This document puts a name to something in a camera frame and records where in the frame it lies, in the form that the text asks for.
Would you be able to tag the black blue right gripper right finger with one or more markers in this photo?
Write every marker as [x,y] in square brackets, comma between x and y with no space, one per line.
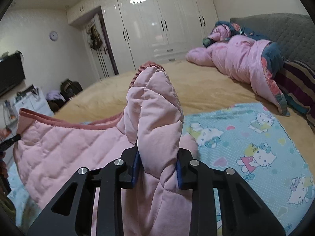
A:
[243,212]

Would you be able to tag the pink floral comforter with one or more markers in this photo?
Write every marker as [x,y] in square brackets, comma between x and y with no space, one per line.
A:
[244,56]

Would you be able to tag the black bag on floor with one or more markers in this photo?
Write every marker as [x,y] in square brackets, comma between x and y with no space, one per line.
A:
[69,89]

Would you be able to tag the round wall clock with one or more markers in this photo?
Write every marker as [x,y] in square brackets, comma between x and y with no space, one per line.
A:
[53,36]

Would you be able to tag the white drawer chest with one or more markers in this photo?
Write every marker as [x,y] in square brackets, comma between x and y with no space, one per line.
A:
[33,100]

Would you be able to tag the dark striped pillow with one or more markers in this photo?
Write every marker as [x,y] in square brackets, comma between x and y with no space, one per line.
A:
[296,81]

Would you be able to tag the pink quilted jacket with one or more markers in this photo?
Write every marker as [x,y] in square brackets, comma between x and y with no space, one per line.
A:
[52,150]

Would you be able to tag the white bedroom door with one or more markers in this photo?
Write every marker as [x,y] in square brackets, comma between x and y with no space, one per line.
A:
[103,58]

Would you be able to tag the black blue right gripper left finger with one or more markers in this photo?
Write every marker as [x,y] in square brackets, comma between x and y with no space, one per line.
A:
[90,203]

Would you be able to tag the white glossy wardrobe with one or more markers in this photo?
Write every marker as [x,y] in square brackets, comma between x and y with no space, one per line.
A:
[140,30]

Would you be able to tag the grey quilted headboard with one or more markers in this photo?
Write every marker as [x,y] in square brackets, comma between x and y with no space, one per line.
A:
[293,32]

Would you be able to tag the black wall television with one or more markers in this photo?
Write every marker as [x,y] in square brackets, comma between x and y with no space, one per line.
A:
[12,73]

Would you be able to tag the light blue cartoon blanket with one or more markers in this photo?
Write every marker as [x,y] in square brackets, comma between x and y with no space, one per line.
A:
[246,137]

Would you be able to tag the bags hanging on door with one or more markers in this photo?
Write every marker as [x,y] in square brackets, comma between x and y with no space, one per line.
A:
[95,41]

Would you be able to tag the purple clothes pile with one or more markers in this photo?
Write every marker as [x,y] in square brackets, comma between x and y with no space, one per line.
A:
[54,95]

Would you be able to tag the tan bed sheet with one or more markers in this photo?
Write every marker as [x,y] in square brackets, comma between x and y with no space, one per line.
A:
[200,89]

